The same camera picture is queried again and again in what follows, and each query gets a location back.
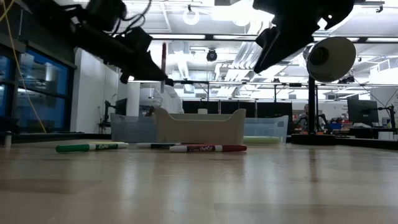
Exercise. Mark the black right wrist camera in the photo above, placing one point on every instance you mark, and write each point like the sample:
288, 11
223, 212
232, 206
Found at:
266, 37

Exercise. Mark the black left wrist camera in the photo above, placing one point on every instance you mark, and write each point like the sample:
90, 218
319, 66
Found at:
105, 14

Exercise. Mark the long ceiling light strip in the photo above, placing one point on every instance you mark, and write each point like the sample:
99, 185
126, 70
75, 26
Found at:
180, 36

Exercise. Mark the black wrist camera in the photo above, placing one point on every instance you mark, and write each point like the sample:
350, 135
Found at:
105, 14
266, 37

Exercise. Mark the white cup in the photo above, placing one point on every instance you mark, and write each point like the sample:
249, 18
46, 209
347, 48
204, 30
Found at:
202, 111

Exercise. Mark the black desk lamp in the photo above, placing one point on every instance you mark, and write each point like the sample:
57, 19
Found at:
332, 59

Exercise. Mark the smoky gray plastic bin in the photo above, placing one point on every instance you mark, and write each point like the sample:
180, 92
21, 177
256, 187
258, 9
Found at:
130, 129

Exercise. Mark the round white pendant lamp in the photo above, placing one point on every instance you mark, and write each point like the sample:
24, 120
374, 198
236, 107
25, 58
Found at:
184, 17

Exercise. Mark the green Expo marker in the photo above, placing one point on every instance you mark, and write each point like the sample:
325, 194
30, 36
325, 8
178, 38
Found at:
71, 148

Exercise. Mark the large glass window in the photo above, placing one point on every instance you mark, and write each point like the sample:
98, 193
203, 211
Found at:
46, 109

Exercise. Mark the black Expo marker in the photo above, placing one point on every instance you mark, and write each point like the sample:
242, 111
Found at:
149, 145

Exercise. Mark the black aluminium table frame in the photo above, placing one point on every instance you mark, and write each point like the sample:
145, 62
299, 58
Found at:
46, 137

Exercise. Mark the clear plastic bin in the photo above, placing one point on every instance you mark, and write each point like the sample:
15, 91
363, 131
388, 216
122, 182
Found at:
270, 126

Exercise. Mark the dark angled monitor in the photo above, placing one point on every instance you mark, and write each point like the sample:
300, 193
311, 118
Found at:
122, 107

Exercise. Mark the black computer monitor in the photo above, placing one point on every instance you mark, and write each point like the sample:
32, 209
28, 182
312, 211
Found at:
362, 110

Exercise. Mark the red Expo marker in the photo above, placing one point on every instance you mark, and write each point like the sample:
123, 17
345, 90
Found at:
233, 148

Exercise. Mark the small white post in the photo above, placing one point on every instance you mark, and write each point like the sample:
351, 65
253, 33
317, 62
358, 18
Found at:
7, 140

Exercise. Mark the white plastic storage bin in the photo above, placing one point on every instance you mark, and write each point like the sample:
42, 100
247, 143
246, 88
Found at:
199, 130

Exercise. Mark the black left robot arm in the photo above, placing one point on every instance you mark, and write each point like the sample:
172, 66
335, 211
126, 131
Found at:
68, 15

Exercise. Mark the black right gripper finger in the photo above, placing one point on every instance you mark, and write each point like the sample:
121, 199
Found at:
286, 46

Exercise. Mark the black partition panels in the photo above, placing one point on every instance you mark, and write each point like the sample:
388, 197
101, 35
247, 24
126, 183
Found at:
230, 105

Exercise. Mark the person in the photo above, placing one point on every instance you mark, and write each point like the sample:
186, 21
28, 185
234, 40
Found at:
306, 109
169, 99

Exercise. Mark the green highlighter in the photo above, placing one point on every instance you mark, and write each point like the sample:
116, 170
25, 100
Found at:
261, 140

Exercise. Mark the black ceiling camera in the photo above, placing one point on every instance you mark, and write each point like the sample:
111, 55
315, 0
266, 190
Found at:
211, 55

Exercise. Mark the dark background desk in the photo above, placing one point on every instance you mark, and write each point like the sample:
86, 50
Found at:
363, 132

